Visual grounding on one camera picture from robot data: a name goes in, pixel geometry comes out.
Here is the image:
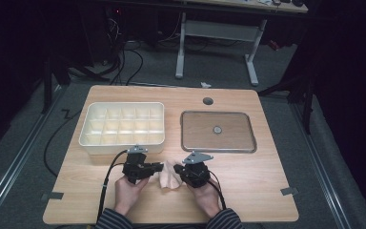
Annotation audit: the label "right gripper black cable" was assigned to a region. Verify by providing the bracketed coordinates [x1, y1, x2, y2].
[207, 170, 228, 212]

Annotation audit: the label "black stand legs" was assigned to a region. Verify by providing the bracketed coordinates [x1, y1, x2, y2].
[40, 52, 111, 115]
[257, 71, 316, 135]

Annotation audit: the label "metal floor rail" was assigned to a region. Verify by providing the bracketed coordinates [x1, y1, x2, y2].
[290, 103, 353, 229]
[0, 85, 65, 223]

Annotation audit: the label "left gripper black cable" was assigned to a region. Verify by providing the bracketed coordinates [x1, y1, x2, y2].
[96, 149, 130, 221]

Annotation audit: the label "black cable bundle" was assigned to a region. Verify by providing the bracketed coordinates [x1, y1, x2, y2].
[106, 17, 145, 87]

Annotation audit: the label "pink sock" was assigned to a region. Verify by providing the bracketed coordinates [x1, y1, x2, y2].
[158, 159, 186, 191]

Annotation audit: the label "person's right hand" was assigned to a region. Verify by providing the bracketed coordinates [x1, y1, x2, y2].
[186, 177, 222, 219]

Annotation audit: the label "grey tape strip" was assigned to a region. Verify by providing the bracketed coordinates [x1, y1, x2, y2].
[280, 186, 299, 197]
[41, 192, 65, 202]

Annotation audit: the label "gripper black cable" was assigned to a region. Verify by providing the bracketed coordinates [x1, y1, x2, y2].
[96, 149, 130, 221]
[207, 170, 228, 212]

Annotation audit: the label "desk with white legs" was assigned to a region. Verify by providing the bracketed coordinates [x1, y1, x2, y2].
[171, 0, 309, 87]

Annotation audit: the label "small red object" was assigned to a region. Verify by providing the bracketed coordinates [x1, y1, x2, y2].
[268, 39, 281, 52]

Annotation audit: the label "cream compartment storage box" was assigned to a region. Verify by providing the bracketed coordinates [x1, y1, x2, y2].
[78, 101, 166, 156]

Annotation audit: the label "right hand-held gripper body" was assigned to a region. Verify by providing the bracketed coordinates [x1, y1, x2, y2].
[182, 151, 214, 189]

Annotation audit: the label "black floor cable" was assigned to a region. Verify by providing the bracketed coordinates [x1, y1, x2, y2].
[43, 108, 83, 178]

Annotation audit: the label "clear tray with metal rim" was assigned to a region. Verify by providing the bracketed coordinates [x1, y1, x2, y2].
[180, 110, 257, 154]

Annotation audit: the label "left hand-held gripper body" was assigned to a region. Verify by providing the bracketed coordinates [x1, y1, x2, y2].
[121, 144, 151, 185]

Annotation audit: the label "person's left hand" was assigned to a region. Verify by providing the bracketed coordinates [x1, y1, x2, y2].
[113, 175, 151, 217]

